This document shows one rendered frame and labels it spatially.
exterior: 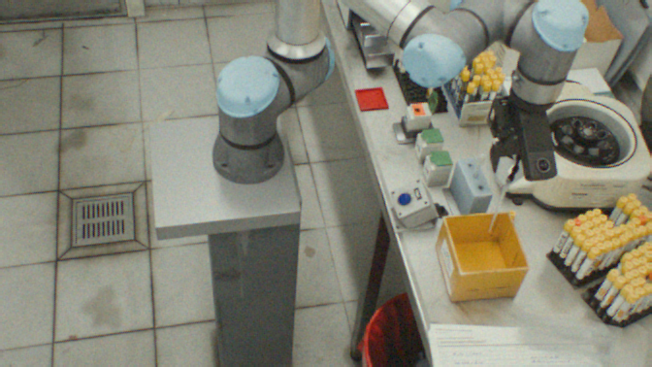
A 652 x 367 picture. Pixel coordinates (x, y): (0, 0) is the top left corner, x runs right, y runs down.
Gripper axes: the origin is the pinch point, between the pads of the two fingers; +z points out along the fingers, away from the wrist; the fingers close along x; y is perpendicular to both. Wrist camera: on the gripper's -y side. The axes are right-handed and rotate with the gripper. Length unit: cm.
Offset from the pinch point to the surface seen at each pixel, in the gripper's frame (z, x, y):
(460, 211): 24.2, -0.2, 13.0
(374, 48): 22, 9, 62
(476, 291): 22.6, 2.4, -7.3
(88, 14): 109, 99, 196
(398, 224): 25.4, 13.1, 11.6
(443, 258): 22.3, 6.8, 0.4
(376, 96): 25, 10, 49
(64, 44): 112, 108, 181
